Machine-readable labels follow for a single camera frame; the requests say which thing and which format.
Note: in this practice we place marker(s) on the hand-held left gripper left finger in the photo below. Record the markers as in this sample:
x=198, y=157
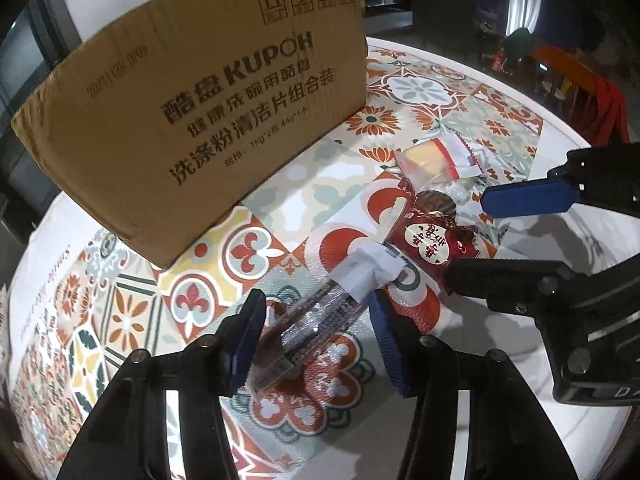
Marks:
x=247, y=332

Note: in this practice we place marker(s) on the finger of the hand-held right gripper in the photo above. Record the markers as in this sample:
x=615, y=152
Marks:
x=525, y=197
x=500, y=280

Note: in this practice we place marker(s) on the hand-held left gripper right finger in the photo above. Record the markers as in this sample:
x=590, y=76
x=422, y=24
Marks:
x=392, y=345

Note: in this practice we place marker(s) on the clear long snack packet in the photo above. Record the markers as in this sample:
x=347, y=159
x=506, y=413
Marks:
x=325, y=310

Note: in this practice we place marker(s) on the red heart-print candy packet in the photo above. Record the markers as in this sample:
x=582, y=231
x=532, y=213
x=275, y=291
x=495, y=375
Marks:
x=430, y=245

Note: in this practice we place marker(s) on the brown cardboard box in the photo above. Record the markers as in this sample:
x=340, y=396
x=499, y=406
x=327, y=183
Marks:
x=200, y=110

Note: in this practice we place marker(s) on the brown foil candy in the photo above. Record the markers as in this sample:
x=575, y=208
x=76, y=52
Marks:
x=435, y=202

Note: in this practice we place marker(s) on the clear red-striped snack packet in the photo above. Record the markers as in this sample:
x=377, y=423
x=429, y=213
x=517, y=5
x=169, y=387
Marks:
x=435, y=157

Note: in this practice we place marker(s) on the orange wooden chair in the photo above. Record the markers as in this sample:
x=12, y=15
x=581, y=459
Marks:
x=585, y=90

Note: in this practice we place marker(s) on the tile-patterned tablecloth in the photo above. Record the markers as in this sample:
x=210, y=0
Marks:
x=430, y=90

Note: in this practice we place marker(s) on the dark dining chair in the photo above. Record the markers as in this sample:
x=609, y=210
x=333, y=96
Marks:
x=440, y=10

